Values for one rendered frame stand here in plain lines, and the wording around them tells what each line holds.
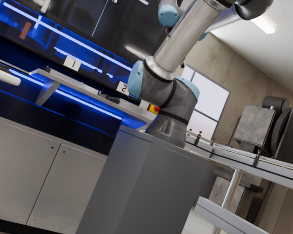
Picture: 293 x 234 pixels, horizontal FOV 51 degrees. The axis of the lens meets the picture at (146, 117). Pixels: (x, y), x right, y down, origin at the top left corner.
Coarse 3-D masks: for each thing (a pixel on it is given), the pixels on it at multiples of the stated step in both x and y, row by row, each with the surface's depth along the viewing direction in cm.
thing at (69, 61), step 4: (68, 56) 171; (68, 60) 172; (72, 60) 172; (76, 60) 173; (64, 64) 171; (68, 64) 172; (72, 64) 173; (76, 64) 174; (72, 68) 173; (76, 68) 174
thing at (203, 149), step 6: (186, 132) 226; (192, 132) 227; (186, 138) 222; (192, 138) 224; (198, 138) 226; (204, 138) 232; (186, 144) 223; (192, 144) 225; (198, 144) 227; (204, 144) 230; (192, 150) 226; (198, 150) 228; (204, 150) 230; (210, 150) 232
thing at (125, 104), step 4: (120, 100) 147; (124, 100) 148; (120, 104) 147; (124, 104) 148; (128, 104) 149; (132, 104) 150; (128, 108) 149; (132, 108) 150; (136, 108) 151; (140, 108) 152; (136, 112) 151; (140, 112) 152; (144, 112) 153; (148, 112) 154; (144, 116) 153; (148, 116) 154; (152, 116) 155
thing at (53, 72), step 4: (52, 72) 144; (56, 72) 145; (56, 76) 145; (60, 76) 146; (64, 76) 146; (68, 80) 147; (72, 80) 148; (76, 80) 149; (76, 84) 149; (80, 84) 150; (84, 84) 151; (84, 88) 151; (88, 88) 152; (92, 88) 152; (92, 92) 153; (96, 92) 154
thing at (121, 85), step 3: (120, 81) 186; (120, 84) 186; (123, 84) 187; (126, 84) 187; (120, 87) 186; (123, 87) 187; (117, 90) 185; (120, 90) 186; (123, 90) 187; (126, 90) 188; (123, 93) 187; (126, 93) 188
